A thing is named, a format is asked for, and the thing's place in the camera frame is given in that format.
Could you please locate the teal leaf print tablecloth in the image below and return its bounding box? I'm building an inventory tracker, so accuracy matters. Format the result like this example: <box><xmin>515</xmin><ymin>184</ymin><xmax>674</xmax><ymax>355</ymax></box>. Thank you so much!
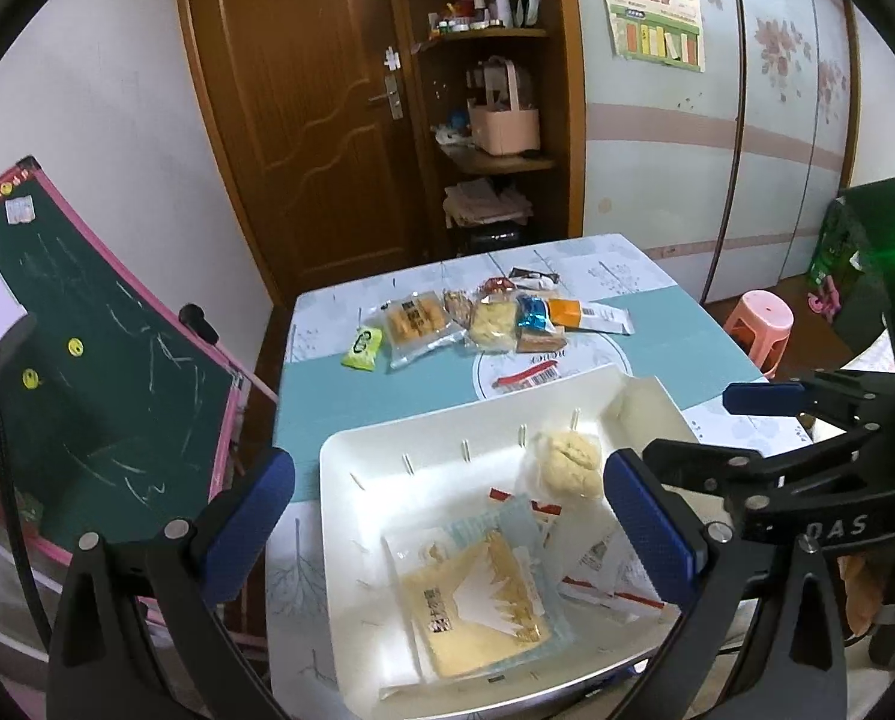
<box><xmin>265</xmin><ymin>234</ymin><xmax>812</xmax><ymax>720</ymax></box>

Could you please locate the pink plastic stool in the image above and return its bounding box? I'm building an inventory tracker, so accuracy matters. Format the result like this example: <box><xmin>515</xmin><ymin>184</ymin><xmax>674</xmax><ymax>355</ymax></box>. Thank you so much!
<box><xmin>723</xmin><ymin>290</ymin><xmax>795</xmax><ymax>380</ymax></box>

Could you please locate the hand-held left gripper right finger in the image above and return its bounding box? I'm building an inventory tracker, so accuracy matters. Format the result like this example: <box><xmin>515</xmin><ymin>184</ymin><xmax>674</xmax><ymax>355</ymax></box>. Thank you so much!
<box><xmin>603</xmin><ymin>448</ymin><xmax>848</xmax><ymax>720</ymax></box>

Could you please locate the nut snack packet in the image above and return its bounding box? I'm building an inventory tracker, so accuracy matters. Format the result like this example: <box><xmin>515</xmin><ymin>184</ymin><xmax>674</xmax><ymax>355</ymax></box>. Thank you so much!
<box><xmin>441</xmin><ymin>289</ymin><xmax>474</xmax><ymax>331</ymax></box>

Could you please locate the pink basket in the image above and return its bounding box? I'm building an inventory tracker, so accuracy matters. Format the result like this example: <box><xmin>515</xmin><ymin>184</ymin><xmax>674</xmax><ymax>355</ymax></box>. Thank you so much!
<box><xmin>468</xmin><ymin>56</ymin><xmax>542</xmax><ymax>155</ymax></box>

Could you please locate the white plastic tray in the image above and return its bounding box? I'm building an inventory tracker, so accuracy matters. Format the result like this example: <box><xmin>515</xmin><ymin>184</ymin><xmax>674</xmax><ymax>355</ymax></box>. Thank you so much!
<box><xmin>318</xmin><ymin>361</ymin><xmax>707</xmax><ymax>720</ymax></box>

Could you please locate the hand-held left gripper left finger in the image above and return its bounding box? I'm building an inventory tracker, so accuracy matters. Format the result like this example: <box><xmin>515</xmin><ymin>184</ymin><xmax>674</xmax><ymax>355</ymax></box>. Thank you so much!
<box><xmin>46</xmin><ymin>446</ymin><xmax>298</xmax><ymax>720</ymax></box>

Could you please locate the orange white snack packet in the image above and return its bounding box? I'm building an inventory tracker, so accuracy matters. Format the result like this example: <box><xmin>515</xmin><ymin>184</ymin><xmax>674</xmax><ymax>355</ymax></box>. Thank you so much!
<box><xmin>548</xmin><ymin>298</ymin><xmax>634</xmax><ymax>335</ymax></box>

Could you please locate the floral wardrobe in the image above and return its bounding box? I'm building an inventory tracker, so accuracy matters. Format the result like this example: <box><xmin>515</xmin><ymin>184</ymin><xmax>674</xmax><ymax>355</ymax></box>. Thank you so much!
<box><xmin>567</xmin><ymin>0</ymin><xmax>872</xmax><ymax>302</ymax></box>

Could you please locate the brown wooden shelf unit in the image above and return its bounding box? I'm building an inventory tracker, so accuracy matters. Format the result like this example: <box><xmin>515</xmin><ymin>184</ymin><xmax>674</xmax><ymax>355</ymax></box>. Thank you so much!
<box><xmin>387</xmin><ymin>0</ymin><xmax>587</xmax><ymax>265</ymax></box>

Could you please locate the brown wooden door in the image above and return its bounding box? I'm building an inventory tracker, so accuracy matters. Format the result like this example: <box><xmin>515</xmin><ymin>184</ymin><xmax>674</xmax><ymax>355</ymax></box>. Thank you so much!
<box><xmin>173</xmin><ymin>0</ymin><xmax>435</xmax><ymax>308</ymax></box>

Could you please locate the red white barcode sachet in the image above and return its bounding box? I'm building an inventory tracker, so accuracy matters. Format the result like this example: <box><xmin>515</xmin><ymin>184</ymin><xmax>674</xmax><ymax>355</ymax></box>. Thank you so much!
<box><xmin>492</xmin><ymin>361</ymin><xmax>564</xmax><ymax>391</ymax></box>

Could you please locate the wall poster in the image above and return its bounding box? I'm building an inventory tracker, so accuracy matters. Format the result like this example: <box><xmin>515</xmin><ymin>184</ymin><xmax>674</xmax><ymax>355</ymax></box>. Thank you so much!
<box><xmin>598</xmin><ymin>0</ymin><xmax>707</xmax><ymax>74</ymax></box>

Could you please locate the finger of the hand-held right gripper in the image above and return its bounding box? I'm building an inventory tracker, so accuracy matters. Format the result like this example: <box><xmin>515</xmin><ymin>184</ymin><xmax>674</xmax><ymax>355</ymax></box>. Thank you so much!
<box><xmin>640</xmin><ymin>420</ymin><xmax>895</xmax><ymax>511</ymax></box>
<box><xmin>723</xmin><ymin>369</ymin><xmax>895</xmax><ymax>432</ymax></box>

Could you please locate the stack of folded papers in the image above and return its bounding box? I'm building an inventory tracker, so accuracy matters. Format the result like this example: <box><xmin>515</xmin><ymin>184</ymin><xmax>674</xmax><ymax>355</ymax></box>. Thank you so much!
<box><xmin>443</xmin><ymin>178</ymin><xmax>534</xmax><ymax>230</ymax></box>

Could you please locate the black chalkboard knob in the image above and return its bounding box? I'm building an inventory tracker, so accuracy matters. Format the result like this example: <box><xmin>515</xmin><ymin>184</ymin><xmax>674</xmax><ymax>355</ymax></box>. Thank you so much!
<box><xmin>179</xmin><ymin>305</ymin><xmax>220</xmax><ymax>347</ymax></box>

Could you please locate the yellow cracker packet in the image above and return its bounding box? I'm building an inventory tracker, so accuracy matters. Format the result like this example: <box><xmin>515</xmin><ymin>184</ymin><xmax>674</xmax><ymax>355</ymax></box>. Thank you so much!
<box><xmin>381</xmin><ymin>495</ymin><xmax>574</xmax><ymax>687</ymax></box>

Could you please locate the green pastry packet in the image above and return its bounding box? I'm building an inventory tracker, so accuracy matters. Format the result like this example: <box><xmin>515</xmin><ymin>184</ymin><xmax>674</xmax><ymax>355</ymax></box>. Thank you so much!
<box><xmin>342</xmin><ymin>326</ymin><xmax>384</xmax><ymax>372</ymax></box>

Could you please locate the round pastry clear packet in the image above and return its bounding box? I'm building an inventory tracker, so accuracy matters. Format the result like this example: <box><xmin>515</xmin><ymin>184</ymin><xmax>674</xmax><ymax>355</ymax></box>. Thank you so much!
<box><xmin>518</xmin><ymin>429</ymin><xmax>606</xmax><ymax>503</ymax></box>

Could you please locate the blue foil snack packet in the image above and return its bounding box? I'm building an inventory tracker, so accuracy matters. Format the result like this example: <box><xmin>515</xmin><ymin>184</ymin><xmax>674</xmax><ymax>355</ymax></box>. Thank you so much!
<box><xmin>514</xmin><ymin>294</ymin><xmax>553</xmax><ymax>335</ymax></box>

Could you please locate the crispy rice clear packet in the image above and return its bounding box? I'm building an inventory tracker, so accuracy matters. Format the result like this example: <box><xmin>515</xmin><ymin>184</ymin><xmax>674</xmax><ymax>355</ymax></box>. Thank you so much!
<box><xmin>463</xmin><ymin>296</ymin><xmax>523</xmax><ymax>353</ymax></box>

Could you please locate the silver door handle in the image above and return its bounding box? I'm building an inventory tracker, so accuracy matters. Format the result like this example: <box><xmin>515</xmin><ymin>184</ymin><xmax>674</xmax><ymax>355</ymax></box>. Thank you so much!
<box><xmin>368</xmin><ymin>75</ymin><xmax>405</xmax><ymax>119</ymax></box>

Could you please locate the pink framed green chalkboard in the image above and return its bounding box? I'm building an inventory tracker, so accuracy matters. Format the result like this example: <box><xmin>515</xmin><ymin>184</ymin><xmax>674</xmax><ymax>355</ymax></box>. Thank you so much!
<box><xmin>0</xmin><ymin>157</ymin><xmax>279</xmax><ymax>646</ymax></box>

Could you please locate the orange biscuit clear packet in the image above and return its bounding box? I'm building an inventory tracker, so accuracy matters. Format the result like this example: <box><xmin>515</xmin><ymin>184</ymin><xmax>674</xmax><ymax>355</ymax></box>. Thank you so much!
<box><xmin>378</xmin><ymin>291</ymin><xmax>452</xmax><ymax>370</ymax></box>

